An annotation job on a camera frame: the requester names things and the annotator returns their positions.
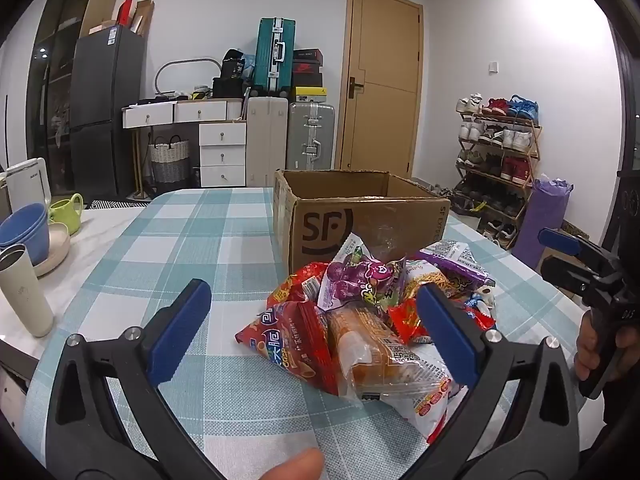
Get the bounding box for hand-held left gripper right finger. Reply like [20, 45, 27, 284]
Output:
[416, 282, 581, 480]

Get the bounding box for dark glass cabinet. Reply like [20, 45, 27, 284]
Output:
[25, 0, 108, 196]

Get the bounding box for small red yellow snack packet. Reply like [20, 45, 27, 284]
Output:
[389, 300, 436, 346]

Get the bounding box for brown cardboard box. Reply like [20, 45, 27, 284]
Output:
[272, 169, 452, 278]

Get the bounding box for woven laundry basket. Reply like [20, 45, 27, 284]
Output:
[148, 135, 191, 184]

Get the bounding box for green mug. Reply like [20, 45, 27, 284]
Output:
[47, 193, 85, 236]

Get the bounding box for white desk with drawers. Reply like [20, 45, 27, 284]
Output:
[121, 97, 248, 201]

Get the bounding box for purple yoga mat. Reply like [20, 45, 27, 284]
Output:
[512, 176, 574, 273]

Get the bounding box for beige plate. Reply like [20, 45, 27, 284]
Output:
[32, 222, 72, 277]

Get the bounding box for black storage box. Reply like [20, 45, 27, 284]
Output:
[212, 77, 246, 100]

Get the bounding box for clear bread packet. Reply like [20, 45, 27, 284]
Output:
[325, 305, 451, 403]

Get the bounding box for crispy noodle packet white label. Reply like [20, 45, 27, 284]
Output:
[405, 240, 496, 301]

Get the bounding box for white electric kettle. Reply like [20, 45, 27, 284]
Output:
[0, 157, 53, 216]

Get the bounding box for white red print snack packet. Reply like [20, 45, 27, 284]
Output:
[400, 345, 468, 446]

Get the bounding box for oval vanity mirror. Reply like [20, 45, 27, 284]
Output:
[154, 58, 223, 98]

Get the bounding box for blue cookie packet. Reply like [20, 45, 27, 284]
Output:
[464, 285, 498, 332]

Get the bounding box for white drawer cabinet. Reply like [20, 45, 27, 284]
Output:
[198, 121, 247, 188]

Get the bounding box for beige tumbler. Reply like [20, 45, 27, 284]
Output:
[0, 245, 55, 338]

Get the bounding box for teal suitcase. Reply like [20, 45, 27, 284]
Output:
[253, 17, 297, 98]

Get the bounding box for silver suitcase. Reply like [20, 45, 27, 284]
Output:
[286, 101, 337, 172]

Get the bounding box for black white patterned rug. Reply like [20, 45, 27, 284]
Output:
[90, 195, 151, 209]

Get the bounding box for black bag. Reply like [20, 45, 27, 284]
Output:
[220, 49, 246, 81]

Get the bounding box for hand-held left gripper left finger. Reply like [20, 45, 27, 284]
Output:
[44, 278, 226, 480]

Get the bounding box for wooden shoe rack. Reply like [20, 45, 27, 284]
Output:
[452, 110, 543, 251]

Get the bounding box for purple grape candy packet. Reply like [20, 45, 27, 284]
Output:
[317, 245, 408, 311]

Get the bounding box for beige suitcase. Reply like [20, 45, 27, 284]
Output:
[246, 96, 290, 187]

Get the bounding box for wooden door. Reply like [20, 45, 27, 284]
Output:
[340, 0, 425, 178]

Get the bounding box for person's right hand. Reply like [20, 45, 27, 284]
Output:
[574, 307, 640, 396]

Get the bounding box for red crisps snack packet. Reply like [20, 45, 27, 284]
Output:
[235, 302, 346, 396]

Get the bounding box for rows of racked shoes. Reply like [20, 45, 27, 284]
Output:
[454, 92, 543, 251]

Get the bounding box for brown open cardboard carton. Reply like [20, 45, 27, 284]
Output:
[132, 0, 156, 36]

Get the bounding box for dark grey refrigerator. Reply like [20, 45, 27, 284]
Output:
[69, 25, 148, 198]

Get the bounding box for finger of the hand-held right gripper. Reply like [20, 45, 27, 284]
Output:
[538, 228, 603, 261]
[541, 256, 596, 295]

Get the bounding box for person's left hand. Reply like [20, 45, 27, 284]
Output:
[260, 447, 325, 480]

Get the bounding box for blue bowl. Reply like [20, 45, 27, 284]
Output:
[10, 230, 51, 267]
[0, 203, 50, 251]

